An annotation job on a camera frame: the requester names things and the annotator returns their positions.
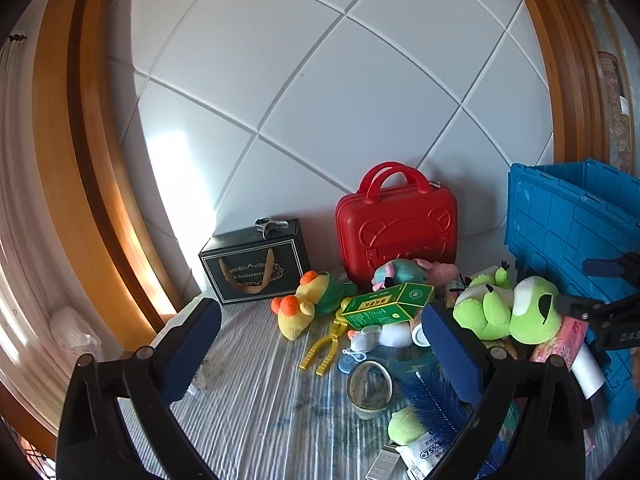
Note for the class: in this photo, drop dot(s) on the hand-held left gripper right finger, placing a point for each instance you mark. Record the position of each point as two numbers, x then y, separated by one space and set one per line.
450 355

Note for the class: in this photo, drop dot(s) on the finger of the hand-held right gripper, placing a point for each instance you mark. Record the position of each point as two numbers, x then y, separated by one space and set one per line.
607 267
620 332

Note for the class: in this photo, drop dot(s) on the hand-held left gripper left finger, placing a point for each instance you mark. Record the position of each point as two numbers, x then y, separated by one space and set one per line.
195 350

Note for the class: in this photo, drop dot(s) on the pink pad packet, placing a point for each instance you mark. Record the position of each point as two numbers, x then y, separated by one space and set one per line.
555 340

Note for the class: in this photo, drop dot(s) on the wet wipes packet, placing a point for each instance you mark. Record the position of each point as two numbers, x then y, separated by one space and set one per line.
425 457

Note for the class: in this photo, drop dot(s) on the grey striped desktop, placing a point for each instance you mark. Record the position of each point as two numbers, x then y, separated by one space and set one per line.
260 410

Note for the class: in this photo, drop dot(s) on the blue bristle brush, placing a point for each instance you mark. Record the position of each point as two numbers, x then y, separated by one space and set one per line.
430 400

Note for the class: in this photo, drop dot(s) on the white paper roll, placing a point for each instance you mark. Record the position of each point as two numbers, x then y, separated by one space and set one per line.
587 372

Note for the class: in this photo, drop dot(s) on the green frog plush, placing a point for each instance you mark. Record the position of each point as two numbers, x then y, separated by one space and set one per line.
490 310

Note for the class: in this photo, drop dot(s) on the blue plastic crate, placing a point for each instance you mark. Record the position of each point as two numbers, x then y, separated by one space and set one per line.
550 220

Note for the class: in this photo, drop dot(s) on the green medicine box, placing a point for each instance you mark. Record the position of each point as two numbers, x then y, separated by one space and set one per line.
385 305

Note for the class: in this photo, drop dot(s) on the small green plush ball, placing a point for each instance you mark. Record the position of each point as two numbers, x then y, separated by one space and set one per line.
406 427

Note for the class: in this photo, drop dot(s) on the teal pink plush toy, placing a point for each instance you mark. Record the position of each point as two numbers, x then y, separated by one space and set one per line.
400 272

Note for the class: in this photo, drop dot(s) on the black gift box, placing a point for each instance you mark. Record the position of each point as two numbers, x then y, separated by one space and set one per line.
250 270

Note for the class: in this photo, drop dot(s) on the small blue round tag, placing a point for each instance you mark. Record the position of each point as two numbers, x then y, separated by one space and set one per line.
350 364

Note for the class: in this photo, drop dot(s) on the yellow duck plush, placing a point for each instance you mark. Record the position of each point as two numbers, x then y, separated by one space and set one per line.
295 315

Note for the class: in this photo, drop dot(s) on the yellow plastic tongs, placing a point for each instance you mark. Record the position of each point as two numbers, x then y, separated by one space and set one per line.
312 352

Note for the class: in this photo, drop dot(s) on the clear plastic bag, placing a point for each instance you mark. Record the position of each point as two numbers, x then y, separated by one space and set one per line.
75 335

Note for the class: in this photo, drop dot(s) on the white barcode box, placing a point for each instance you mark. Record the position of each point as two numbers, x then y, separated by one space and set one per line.
385 462

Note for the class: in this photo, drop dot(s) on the red plastic carry case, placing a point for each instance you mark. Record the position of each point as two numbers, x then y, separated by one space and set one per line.
395 230

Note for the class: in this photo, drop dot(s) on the silver metal clip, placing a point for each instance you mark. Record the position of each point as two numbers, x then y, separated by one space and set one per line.
270 226

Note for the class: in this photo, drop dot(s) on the pale curtain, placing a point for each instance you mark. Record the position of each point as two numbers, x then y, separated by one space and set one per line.
20 210

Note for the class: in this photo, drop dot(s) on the white padded headboard panel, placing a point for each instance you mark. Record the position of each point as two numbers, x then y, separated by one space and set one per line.
300 85

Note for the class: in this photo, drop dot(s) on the patterned wall hanging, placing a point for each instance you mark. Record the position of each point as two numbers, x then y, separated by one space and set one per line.
612 90

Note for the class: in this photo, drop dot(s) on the wooden headboard frame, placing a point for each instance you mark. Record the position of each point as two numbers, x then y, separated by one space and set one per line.
90 160

